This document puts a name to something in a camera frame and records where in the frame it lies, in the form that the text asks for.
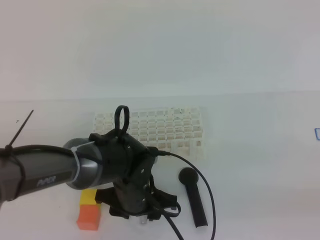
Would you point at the black zip tie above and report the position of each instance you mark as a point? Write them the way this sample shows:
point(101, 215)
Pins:
point(17, 135)

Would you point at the white test tube rack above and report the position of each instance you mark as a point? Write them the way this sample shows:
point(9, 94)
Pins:
point(176, 130)

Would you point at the yellow foam cube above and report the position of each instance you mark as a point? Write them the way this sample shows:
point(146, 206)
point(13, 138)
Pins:
point(88, 196)

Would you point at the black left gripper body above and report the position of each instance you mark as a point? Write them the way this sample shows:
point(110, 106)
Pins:
point(127, 164)

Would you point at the black rubber dropper bulb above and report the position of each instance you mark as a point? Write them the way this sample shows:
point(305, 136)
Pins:
point(189, 178)

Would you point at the orange foam cube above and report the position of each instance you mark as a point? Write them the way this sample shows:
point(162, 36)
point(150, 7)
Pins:
point(89, 217)

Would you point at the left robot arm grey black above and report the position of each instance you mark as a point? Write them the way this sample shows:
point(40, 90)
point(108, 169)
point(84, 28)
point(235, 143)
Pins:
point(85, 163)

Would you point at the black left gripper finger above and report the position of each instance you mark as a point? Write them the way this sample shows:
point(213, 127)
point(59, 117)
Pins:
point(165, 201)
point(108, 196)

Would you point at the clear glass test tube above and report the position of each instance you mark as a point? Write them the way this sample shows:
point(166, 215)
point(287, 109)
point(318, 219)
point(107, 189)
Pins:
point(143, 219)

